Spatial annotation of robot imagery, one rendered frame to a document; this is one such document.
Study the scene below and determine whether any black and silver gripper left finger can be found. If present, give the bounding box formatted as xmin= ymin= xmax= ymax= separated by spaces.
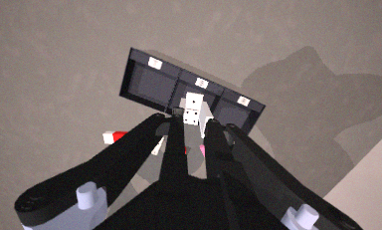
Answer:
xmin=14 ymin=98 xmax=194 ymax=230

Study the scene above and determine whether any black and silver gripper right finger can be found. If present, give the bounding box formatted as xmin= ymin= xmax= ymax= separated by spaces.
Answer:
xmin=199 ymin=102 xmax=363 ymax=230

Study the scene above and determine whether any black rack of labelled bins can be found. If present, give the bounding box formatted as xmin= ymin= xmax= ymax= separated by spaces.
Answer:
xmin=119 ymin=47 xmax=266 ymax=135

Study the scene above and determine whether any red and white eraser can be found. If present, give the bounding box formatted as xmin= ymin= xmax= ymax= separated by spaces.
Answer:
xmin=103 ymin=131 xmax=128 ymax=143

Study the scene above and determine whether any white domino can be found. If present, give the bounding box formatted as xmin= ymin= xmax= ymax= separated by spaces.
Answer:
xmin=151 ymin=136 xmax=164 ymax=154
xmin=184 ymin=92 xmax=203 ymax=124

